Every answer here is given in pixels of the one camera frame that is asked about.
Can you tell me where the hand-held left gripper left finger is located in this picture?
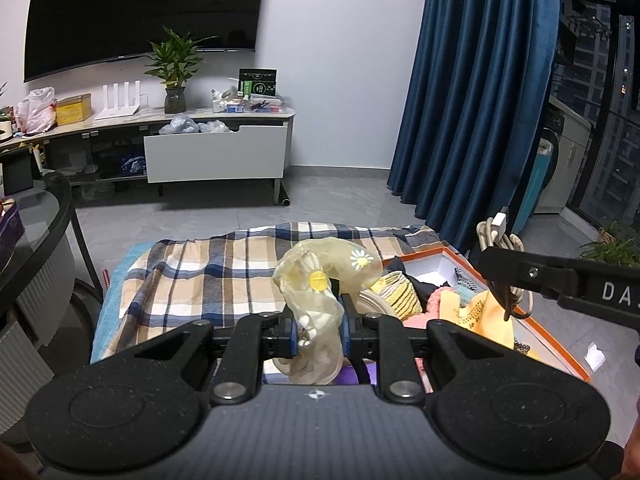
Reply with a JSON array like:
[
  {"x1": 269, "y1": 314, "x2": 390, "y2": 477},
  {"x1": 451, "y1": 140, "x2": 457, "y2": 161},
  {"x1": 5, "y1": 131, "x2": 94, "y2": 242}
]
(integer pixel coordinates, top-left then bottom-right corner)
[{"x1": 132, "y1": 311, "x2": 297, "y2": 407}]

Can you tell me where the teal appliance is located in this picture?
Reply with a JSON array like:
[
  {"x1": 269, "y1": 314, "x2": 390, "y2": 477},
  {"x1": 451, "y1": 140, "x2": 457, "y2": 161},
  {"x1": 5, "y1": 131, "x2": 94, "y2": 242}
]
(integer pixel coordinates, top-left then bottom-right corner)
[{"x1": 510, "y1": 127, "x2": 560, "y2": 236}]

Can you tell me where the purple tissue pack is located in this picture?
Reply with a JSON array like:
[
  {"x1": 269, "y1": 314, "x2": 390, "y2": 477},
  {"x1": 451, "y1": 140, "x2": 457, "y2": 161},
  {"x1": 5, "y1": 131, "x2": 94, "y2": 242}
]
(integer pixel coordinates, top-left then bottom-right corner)
[{"x1": 335, "y1": 362, "x2": 382, "y2": 386}]

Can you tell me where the plaid blanket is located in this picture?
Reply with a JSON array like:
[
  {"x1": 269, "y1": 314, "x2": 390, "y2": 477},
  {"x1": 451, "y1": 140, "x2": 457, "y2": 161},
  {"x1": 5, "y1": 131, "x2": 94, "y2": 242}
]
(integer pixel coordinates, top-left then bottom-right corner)
[{"x1": 90, "y1": 221, "x2": 446, "y2": 366}]

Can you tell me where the clear storage box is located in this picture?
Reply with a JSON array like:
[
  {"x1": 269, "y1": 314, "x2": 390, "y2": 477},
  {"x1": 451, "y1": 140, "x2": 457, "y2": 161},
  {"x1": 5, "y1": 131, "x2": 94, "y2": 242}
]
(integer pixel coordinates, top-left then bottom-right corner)
[{"x1": 211, "y1": 89, "x2": 285, "y2": 115}]

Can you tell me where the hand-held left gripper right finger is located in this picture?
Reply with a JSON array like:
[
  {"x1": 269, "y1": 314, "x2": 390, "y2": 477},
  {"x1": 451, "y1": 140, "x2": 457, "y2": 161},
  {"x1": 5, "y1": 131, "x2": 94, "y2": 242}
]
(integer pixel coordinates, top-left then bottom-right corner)
[{"x1": 339, "y1": 295, "x2": 517, "y2": 407}]

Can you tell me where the black green box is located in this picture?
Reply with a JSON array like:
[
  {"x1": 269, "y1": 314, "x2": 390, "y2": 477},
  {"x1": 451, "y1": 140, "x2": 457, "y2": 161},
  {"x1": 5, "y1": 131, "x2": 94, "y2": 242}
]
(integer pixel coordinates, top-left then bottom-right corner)
[{"x1": 238, "y1": 67, "x2": 277, "y2": 98}]

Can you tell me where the yellow box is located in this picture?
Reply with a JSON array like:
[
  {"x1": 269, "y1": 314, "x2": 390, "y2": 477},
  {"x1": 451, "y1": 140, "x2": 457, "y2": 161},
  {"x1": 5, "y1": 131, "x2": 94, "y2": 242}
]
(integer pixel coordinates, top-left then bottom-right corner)
[{"x1": 54, "y1": 93, "x2": 93, "y2": 127}]

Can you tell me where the white cable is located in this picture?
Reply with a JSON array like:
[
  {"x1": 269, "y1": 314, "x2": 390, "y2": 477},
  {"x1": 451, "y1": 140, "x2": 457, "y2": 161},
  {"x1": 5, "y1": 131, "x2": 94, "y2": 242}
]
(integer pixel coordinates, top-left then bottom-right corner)
[{"x1": 474, "y1": 207, "x2": 535, "y2": 322}]

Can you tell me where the white cabinet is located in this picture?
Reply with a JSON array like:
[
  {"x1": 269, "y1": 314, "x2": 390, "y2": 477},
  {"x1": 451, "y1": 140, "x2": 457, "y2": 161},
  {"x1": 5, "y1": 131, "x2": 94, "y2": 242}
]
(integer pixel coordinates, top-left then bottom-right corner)
[{"x1": 537, "y1": 95, "x2": 593, "y2": 213}]

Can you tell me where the white cabinet drawer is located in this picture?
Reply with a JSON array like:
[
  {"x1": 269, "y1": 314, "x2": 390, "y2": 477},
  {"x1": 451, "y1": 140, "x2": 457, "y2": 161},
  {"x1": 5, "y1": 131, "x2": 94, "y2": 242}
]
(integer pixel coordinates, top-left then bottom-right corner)
[{"x1": 143, "y1": 124, "x2": 289, "y2": 184}]

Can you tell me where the potted plant in dark vase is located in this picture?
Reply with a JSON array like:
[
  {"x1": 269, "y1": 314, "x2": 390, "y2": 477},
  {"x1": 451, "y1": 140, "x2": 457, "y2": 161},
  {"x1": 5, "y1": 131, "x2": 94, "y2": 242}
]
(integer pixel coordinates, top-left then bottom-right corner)
[{"x1": 144, "y1": 27, "x2": 218, "y2": 114}]

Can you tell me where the round black glass table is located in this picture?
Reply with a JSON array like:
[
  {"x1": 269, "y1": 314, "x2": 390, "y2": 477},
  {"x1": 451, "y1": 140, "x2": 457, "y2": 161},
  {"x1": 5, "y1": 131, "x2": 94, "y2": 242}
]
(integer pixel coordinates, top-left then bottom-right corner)
[{"x1": 0, "y1": 170, "x2": 108, "y2": 311}]

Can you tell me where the blue curtain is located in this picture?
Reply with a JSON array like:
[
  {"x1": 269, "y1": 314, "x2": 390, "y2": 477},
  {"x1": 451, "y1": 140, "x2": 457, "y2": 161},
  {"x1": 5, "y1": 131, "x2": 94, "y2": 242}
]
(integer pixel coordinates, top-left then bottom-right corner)
[{"x1": 387, "y1": 0, "x2": 563, "y2": 253}]

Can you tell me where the grey television cabinet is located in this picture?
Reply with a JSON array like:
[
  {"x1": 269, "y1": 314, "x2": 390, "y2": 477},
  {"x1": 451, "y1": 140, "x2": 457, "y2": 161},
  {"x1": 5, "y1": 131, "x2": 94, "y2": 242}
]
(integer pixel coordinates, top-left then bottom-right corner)
[{"x1": 0, "y1": 107, "x2": 296, "y2": 206}]

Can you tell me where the pale yellow daisy glove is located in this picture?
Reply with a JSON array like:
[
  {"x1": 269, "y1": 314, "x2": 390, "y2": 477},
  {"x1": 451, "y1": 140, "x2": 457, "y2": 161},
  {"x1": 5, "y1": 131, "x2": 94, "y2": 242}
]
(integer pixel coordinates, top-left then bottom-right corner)
[{"x1": 272, "y1": 237, "x2": 383, "y2": 386}]

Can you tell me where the grey plastic bag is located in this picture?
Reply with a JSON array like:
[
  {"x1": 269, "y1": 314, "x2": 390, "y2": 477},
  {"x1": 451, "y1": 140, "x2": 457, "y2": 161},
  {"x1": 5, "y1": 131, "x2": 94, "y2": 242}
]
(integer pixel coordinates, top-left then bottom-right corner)
[{"x1": 159, "y1": 114, "x2": 201, "y2": 135}]

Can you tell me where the black wall television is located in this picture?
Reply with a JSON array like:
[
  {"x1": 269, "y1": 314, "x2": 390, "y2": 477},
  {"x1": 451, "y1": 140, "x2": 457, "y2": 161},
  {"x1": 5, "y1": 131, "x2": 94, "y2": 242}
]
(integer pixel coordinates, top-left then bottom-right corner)
[{"x1": 24, "y1": 0, "x2": 268, "y2": 83}]

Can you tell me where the white router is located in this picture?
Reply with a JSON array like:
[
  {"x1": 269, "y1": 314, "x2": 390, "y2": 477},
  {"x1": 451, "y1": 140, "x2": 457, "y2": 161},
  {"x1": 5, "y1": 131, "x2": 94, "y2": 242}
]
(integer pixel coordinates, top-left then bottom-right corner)
[{"x1": 95, "y1": 80, "x2": 142, "y2": 121}]

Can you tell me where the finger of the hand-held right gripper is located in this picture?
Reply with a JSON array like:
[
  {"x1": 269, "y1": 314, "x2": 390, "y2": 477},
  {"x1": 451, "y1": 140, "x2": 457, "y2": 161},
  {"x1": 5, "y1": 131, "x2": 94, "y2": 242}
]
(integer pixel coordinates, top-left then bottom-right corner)
[{"x1": 473, "y1": 245, "x2": 577, "y2": 298}]

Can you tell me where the small green floor plant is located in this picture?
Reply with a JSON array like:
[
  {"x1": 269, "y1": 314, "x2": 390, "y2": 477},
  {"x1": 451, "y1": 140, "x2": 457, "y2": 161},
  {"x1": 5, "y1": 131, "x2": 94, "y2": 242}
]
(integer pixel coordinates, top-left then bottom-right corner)
[{"x1": 580, "y1": 220, "x2": 640, "y2": 268}]

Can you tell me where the white box with orange rim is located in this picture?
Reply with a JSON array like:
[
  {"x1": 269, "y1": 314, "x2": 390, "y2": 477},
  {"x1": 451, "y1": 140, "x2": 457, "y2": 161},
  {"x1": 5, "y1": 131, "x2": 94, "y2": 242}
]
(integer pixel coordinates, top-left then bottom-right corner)
[{"x1": 382, "y1": 247, "x2": 593, "y2": 383}]

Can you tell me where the pink white plastic bag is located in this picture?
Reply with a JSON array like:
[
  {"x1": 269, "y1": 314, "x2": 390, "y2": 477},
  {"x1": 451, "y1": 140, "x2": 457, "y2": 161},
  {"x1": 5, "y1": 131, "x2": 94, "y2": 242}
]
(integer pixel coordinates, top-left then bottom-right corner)
[{"x1": 16, "y1": 86, "x2": 57, "y2": 134}]

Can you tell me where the yellow striped sock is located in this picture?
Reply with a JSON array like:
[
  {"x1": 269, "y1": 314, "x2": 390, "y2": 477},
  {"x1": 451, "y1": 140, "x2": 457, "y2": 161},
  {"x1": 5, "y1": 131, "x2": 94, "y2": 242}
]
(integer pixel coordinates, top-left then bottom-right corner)
[{"x1": 372, "y1": 271, "x2": 423, "y2": 318}]

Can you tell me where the purple patterned tray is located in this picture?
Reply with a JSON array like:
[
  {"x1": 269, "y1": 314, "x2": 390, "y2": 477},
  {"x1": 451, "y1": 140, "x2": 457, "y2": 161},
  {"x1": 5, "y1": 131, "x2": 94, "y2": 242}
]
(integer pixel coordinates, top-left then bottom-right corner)
[{"x1": 0, "y1": 199, "x2": 26, "y2": 271}]

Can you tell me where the orange printed cloth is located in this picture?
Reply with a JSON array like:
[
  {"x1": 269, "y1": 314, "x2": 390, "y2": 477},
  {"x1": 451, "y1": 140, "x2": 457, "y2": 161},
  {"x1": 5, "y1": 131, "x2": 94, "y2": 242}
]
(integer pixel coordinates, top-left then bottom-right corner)
[{"x1": 440, "y1": 287, "x2": 518, "y2": 348}]

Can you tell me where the light blue mat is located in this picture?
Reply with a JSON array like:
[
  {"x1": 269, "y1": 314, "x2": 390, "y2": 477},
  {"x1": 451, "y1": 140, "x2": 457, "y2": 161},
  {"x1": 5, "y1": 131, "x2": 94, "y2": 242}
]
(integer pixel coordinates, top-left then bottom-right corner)
[{"x1": 90, "y1": 241, "x2": 157, "y2": 365}]

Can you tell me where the blue bag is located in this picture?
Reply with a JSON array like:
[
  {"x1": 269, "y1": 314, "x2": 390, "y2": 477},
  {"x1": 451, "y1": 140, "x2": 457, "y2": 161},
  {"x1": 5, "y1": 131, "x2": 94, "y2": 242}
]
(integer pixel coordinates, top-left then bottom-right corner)
[{"x1": 120, "y1": 154, "x2": 147, "y2": 177}]

